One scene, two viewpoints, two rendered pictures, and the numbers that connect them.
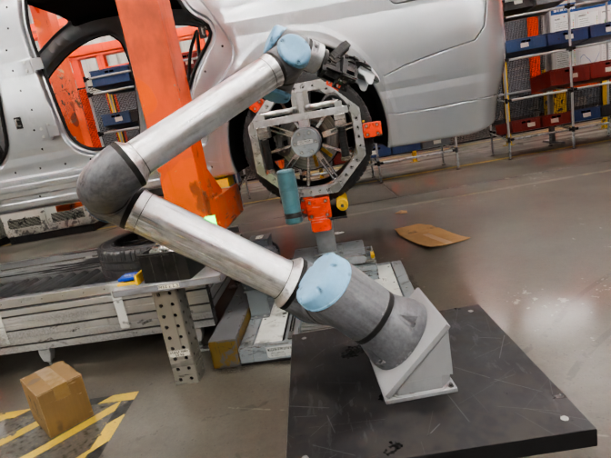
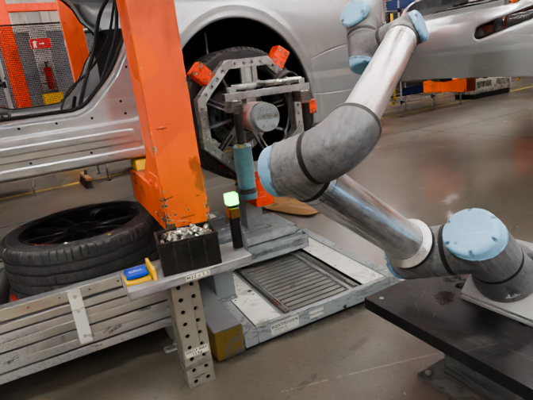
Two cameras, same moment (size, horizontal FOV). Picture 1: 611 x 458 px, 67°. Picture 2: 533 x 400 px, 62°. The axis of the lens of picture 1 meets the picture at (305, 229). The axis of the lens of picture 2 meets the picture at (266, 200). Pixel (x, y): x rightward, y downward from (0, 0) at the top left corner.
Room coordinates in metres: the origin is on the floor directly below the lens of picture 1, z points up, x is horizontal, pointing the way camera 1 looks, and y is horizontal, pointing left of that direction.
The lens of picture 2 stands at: (0.37, 1.01, 1.06)
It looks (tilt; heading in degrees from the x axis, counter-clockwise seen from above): 16 degrees down; 329
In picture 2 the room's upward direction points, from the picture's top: 7 degrees counter-clockwise
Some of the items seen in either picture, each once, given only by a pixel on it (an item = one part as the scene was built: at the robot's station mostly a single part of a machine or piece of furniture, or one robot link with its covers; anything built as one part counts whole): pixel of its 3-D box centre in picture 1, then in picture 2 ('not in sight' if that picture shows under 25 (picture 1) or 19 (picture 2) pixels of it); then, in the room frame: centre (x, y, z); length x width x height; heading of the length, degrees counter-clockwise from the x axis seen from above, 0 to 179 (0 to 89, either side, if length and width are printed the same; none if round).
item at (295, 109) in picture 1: (277, 105); (237, 79); (2.16, 0.03, 1.03); 0.19 x 0.18 x 0.11; 174
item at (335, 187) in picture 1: (306, 140); (251, 116); (2.27, -0.08, 0.85); 0.54 x 0.07 x 0.54; 84
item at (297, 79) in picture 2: (320, 98); (277, 74); (2.14, -0.17, 1.03); 0.19 x 0.18 x 0.11; 174
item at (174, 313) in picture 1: (179, 332); (189, 327); (1.75, 0.58, 0.21); 0.10 x 0.10 x 0.42; 84
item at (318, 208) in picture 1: (319, 211); (257, 186); (2.31, -0.09, 0.48); 0.16 x 0.12 x 0.17; 174
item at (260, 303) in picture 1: (265, 270); (216, 251); (2.21, 0.23, 0.26); 0.42 x 0.18 x 0.35; 174
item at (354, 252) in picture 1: (325, 234); (250, 210); (2.44, -0.10, 0.32); 0.40 x 0.30 x 0.28; 84
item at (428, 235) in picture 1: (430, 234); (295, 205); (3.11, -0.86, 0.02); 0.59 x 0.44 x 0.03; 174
